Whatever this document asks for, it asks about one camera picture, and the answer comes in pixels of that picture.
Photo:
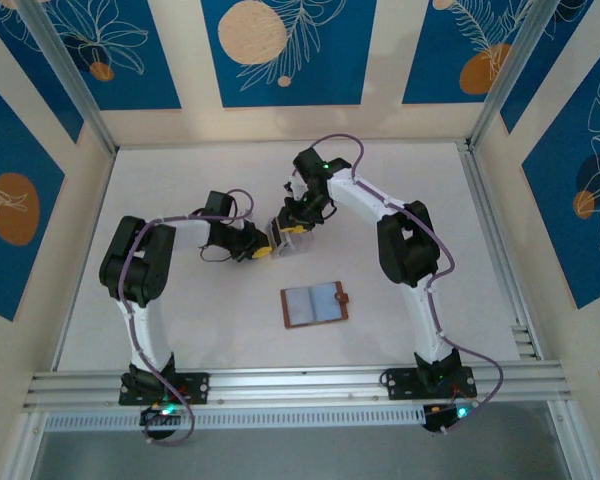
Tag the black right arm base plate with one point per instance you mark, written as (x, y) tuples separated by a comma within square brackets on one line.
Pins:
[(400, 382)]

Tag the aluminium table side rail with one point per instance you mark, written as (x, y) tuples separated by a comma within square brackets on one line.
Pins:
[(485, 210)]

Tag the aluminium frame post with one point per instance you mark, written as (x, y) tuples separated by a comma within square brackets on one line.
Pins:
[(70, 75), (510, 80)]

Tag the clear acrylic card box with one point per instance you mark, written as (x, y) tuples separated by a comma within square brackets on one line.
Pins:
[(300, 245)]

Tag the grey metal panel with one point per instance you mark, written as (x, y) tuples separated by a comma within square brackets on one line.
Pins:
[(300, 457)]

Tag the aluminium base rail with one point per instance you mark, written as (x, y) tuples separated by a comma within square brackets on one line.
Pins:
[(300, 382)]

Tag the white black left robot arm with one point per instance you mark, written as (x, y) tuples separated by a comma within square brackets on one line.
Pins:
[(147, 340)]

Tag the dark credit card stack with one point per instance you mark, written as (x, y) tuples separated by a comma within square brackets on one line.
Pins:
[(274, 236)]

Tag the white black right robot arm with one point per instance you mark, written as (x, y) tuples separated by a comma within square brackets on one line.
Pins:
[(424, 320)]

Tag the controller board green light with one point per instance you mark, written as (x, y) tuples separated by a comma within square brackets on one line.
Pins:
[(156, 412), (445, 417)]

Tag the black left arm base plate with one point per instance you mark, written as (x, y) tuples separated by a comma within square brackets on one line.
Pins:
[(197, 387)]

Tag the right controller board green light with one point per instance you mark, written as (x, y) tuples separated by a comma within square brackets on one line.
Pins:
[(445, 417)]

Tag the left controller board green light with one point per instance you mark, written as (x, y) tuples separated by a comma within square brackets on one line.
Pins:
[(156, 412)]

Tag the brown leather card holder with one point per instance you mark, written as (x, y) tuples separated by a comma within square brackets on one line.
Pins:
[(312, 305)]

